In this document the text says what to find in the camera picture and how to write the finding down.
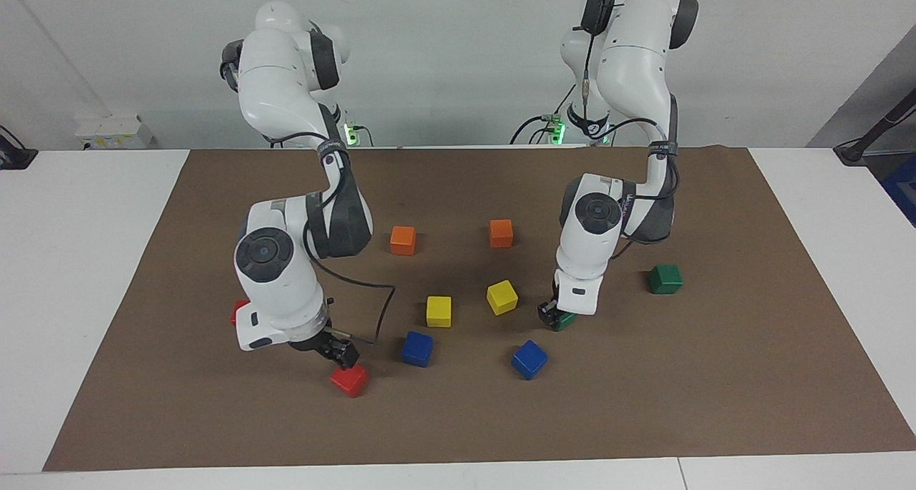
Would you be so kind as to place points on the blue crate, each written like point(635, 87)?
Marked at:
point(903, 189)

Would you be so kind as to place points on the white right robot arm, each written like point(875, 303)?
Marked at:
point(279, 282)

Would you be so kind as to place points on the white wall power box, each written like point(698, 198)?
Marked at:
point(114, 132)

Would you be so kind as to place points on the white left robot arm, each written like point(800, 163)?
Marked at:
point(630, 61)

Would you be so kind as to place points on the black clamp mount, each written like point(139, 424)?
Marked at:
point(13, 155)

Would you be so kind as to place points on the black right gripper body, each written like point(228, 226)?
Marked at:
point(322, 343)

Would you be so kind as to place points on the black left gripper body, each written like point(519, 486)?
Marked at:
point(554, 302)

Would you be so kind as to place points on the green wooden cube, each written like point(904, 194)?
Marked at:
point(666, 280)
point(566, 321)

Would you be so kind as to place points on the yellow wooden cube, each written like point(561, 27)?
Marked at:
point(502, 297)
point(439, 312)

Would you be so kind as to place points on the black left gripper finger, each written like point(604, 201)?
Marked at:
point(548, 319)

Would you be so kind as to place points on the red wooden cube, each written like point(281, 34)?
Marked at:
point(237, 311)
point(350, 382)

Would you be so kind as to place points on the black stand pole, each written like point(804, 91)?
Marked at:
point(876, 129)

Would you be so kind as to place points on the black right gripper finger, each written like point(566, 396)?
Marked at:
point(348, 355)

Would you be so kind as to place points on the brown table mat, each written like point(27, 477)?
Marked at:
point(644, 404)

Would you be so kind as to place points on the orange wooden cube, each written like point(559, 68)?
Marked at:
point(501, 234)
point(403, 241)

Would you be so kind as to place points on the blue wooden cube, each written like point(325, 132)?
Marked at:
point(529, 360)
point(417, 349)

